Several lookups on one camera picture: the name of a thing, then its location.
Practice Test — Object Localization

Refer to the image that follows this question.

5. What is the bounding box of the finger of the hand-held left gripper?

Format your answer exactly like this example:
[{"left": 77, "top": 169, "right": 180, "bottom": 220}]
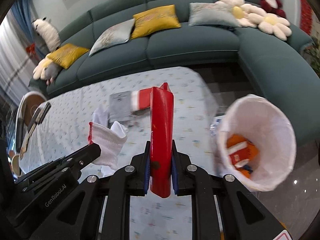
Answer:
[{"left": 51, "top": 142, "right": 102, "bottom": 180}]

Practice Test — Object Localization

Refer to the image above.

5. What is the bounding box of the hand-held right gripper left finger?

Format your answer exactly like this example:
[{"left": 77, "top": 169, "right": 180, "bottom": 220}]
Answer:
[{"left": 32, "top": 141, "right": 152, "bottom": 240}]

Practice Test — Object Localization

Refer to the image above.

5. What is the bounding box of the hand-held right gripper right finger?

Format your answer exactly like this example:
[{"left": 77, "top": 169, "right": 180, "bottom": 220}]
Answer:
[{"left": 171, "top": 142, "right": 285, "bottom": 240}]

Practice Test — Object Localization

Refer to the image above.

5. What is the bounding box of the red paper box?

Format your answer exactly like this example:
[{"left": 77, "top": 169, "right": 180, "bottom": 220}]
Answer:
[{"left": 149, "top": 82, "right": 174, "bottom": 198}]

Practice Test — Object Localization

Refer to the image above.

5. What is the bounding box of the orange plastic bag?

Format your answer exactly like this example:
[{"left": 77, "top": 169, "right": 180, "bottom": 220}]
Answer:
[{"left": 226, "top": 134, "right": 259, "bottom": 178}]

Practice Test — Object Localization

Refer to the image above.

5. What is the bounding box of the round bin with white liner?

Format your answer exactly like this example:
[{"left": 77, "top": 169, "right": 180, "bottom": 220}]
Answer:
[{"left": 216, "top": 94, "right": 297, "bottom": 192}]

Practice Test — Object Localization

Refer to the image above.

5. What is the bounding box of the beige round cup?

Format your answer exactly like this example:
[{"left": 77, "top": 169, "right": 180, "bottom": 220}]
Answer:
[{"left": 11, "top": 154, "right": 22, "bottom": 177}]

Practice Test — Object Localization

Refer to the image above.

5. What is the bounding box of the floral light blue tablecloth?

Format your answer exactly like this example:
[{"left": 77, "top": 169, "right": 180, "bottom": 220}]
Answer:
[{"left": 19, "top": 66, "right": 218, "bottom": 240}]

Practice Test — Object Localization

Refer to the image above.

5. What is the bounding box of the black ribbed strip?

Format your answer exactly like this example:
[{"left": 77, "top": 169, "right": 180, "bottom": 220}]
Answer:
[{"left": 37, "top": 102, "right": 52, "bottom": 124}]

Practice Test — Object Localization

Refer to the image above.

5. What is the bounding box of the blue printed plastic wrapper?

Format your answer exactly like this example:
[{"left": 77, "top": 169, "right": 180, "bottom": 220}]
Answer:
[{"left": 210, "top": 116, "right": 225, "bottom": 137}]

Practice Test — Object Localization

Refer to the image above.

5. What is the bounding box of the dark flat bar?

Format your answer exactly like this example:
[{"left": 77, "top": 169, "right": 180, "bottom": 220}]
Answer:
[{"left": 26, "top": 107, "right": 43, "bottom": 133}]

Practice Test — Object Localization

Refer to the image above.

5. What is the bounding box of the grey mouse plush toy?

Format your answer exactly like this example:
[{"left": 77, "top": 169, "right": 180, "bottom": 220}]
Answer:
[{"left": 32, "top": 57, "right": 54, "bottom": 80}]

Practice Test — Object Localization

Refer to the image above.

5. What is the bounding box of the yellow embroidered cushion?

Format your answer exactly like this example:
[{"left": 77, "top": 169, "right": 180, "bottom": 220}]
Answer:
[
  {"left": 130, "top": 4, "right": 181, "bottom": 39},
  {"left": 47, "top": 43, "right": 90, "bottom": 69}
]

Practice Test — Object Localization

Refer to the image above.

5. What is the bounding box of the white sheer curtain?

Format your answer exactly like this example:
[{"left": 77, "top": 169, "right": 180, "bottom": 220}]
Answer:
[{"left": 0, "top": 12, "right": 38, "bottom": 93}]

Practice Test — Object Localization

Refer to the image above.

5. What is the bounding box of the grey embroidered cushion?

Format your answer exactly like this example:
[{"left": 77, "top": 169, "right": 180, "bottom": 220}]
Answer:
[
  {"left": 89, "top": 19, "right": 135, "bottom": 56},
  {"left": 188, "top": 2, "right": 242, "bottom": 27}
]

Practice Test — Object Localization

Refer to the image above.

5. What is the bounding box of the dark green sectional sofa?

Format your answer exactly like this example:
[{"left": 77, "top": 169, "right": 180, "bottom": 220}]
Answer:
[{"left": 29, "top": 0, "right": 317, "bottom": 145}]

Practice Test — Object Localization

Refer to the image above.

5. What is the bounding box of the white plush toy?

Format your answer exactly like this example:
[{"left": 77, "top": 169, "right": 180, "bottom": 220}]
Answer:
[{"left": 32, "top": 17, "right": 61, "bottom": 52}]

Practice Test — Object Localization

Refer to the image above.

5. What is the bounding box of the blue curtain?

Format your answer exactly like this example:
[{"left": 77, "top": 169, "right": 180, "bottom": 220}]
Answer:
[{"left": 10, "top": 0, "right": 38, "bottom": 43}]

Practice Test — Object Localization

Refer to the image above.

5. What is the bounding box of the white daisy cushion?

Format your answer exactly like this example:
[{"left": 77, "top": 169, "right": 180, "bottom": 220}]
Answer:
[
  {"left": 257, "top": 12, "right": 292, "bottom": 40},
  {"left": 217, "top": 0, "right": 267, "bottom": 28}
]

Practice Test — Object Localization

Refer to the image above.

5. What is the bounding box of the green houseplant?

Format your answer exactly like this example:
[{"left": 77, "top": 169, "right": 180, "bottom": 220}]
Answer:
[{"left": 304, "top": 37, "right": 320, "bottom": 75}]

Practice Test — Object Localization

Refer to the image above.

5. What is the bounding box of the red wall decoration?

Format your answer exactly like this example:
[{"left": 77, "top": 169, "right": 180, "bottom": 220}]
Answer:
[{"left": 300, "top": 0, "right": 314, "bottom": 35}]

